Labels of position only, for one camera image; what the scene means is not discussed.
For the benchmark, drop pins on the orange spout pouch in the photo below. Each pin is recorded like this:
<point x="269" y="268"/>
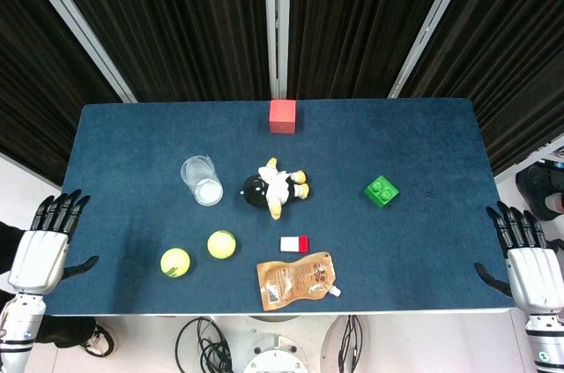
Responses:
<point x="295" y="280"/>

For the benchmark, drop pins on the clear plastic cup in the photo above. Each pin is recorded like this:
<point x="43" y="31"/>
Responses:
<point x="202" y="181"/>

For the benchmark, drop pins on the white and red small box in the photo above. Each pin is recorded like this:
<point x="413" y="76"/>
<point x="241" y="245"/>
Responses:
<point x="293" y="244"/>

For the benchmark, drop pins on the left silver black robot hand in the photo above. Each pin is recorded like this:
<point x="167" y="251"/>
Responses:
<point x="37" y="258"/>

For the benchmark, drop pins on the black ribbed partition panel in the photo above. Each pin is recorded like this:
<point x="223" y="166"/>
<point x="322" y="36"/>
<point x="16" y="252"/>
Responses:
<point x="176" y="24"/>
<point x="35" y="82"/>
<point x="506" y="60"/>
<point x="361" y="24"/>

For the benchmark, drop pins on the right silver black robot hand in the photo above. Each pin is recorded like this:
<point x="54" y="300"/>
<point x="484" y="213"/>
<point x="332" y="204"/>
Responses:
<point x="531" y="276"/>

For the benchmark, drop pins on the black white sneaker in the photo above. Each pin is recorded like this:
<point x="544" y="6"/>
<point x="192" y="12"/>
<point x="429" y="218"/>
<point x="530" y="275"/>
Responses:
<point x="101" y="342"/>

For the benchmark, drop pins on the blue felt table mat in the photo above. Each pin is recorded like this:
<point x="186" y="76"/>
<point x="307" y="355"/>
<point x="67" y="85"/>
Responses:
<point x="396" y="148"/>

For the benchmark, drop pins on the black white plush toy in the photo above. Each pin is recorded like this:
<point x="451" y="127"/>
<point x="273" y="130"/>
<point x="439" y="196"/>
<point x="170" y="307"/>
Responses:
<point x="275" y="188"/>

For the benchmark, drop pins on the black shoe with white sock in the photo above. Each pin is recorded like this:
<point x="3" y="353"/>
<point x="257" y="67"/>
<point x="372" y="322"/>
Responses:
<point x="539" y="190"/>

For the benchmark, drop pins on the grey partition frame post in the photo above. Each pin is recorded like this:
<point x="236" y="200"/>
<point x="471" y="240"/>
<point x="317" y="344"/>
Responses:
<point x="277" y="24"/>
<point x="432" y="24"/>
<point x="75" y="24"/>

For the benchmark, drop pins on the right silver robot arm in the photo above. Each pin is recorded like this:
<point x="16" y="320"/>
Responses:
<point x="546" y="340"/>

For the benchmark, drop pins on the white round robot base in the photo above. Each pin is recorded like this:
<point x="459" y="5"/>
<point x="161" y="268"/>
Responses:
<point x="273" y="346"/>

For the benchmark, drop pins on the yellow tennis ball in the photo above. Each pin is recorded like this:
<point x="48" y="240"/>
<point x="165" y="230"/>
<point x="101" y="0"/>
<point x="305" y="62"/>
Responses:
<point x="175" y="263"/>
<point x="221" y="244"/>

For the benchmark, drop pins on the green toy building brick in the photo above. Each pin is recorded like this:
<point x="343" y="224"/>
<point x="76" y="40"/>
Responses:
<point x="381" y="191"/>

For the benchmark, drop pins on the red cube block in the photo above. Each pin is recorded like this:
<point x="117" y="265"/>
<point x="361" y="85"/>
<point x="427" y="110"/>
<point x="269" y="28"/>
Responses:
<point x="283" y="116"/>

